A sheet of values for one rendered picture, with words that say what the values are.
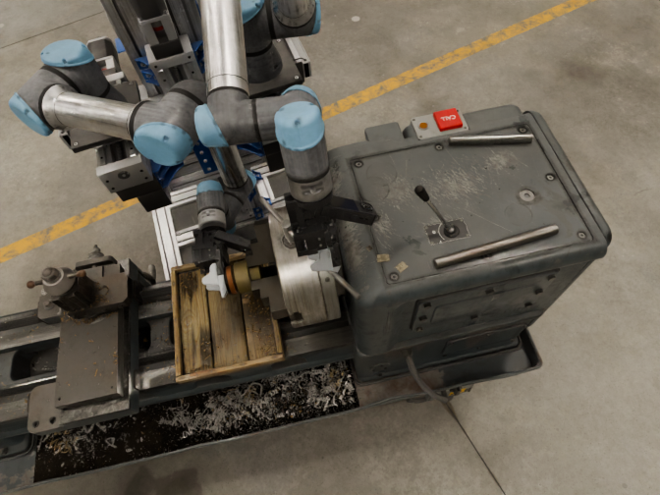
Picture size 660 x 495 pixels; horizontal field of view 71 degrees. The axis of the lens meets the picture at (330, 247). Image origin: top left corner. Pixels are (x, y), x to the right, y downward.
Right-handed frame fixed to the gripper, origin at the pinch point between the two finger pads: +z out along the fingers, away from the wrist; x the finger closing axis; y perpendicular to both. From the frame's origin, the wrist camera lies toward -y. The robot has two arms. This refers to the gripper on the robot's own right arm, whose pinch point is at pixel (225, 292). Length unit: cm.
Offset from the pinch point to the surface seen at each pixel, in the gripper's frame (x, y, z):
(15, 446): -50, 86, 14
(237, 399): -52, 12, 14
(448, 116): 18, -65, -27
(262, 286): 2.5, -9.9, 1.7
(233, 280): 2.7, -2.8, -1.5
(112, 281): -5.7, 32.7, -13.5
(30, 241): -105, 132, -110
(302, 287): 10.2, -20.2, 7.9
